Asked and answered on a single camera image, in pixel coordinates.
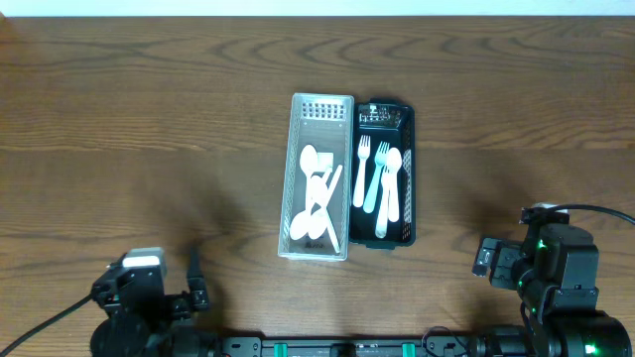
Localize white spoon vertical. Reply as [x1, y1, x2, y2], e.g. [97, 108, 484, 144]
[290, 169, 332, 240]

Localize clear mesh plastic basket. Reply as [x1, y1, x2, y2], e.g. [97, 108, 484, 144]
[278, 93, 354, 262]

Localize pale pink plastic spoon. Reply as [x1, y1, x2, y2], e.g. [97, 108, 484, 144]
[387, 147, 402, 222]

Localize pale green plastic fork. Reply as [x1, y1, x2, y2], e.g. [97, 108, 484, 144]
[362, 142, 390, 213]

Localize white spoon horizontal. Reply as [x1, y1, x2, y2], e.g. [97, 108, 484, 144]
[307, 176, 341, 254]

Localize black mesh plastic basket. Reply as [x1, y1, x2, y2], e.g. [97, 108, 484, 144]
[349, 98, 416, 250]

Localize white fork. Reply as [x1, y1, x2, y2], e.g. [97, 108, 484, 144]
[352, 135, 371, 207]
[375, 167, 390, 239]

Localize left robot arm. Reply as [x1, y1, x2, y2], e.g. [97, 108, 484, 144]
[90, 247, 222, 356]

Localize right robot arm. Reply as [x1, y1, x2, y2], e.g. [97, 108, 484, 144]
[469, 223, 633, 357]

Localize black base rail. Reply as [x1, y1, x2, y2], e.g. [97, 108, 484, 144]
[216, 326, 492, 357]

